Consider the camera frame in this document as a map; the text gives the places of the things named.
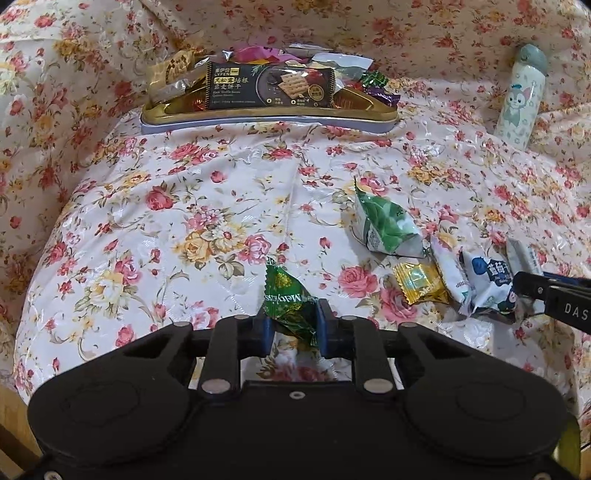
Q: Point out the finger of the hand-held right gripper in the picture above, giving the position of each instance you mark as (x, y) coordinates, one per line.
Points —
(531, 284)

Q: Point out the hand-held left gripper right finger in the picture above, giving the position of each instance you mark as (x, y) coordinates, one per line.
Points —
(324, 330)

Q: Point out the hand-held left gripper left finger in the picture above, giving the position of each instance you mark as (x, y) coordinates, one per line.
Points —
(267, 330)

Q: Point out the dark green candy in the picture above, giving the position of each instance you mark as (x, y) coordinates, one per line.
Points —
(288, 300)

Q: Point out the blue white snack packet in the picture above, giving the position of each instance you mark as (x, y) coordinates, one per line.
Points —
(491, 286)

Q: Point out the gold candy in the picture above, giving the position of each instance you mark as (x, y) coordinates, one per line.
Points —
(420, 282)

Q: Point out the gold tin box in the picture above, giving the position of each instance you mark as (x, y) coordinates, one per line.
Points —
(258, 120)

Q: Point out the silver snack packet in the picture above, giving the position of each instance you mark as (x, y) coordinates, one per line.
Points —
(524, 256)

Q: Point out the green white triangular packet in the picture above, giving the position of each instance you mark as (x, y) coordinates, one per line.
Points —
(385, 224)

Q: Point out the floral sofa cover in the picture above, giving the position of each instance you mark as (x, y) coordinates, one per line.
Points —
(184, 221)

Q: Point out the white cartoon print bottle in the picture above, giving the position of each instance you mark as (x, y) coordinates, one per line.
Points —
(519, 101)

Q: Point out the purple foil candy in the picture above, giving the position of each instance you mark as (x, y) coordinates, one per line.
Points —
(385, 98)

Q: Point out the black cracker packet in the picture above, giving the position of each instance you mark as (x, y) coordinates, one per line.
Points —
(270, 88)

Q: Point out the green foil candy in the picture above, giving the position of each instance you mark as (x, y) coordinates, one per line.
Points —
(374, 79)

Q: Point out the clear plastic snack packet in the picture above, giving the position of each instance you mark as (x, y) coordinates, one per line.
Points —
(344, 64)

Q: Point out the gold brown snack packet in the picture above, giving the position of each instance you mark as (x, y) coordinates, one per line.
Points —
(173, 71)

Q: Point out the pink candy wrapper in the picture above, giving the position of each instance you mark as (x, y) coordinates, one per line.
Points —
(256, 54)

